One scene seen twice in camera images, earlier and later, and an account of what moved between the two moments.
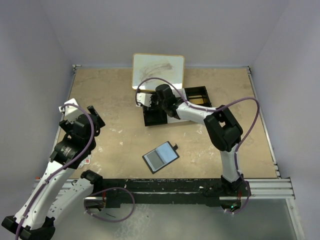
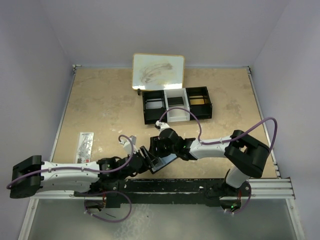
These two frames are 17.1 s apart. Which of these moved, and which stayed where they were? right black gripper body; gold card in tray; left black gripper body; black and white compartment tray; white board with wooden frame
Moved: right black gripper body; left black gripper body
Stayed: black and white compartment tray; white board with wooden frame; gold card in tray
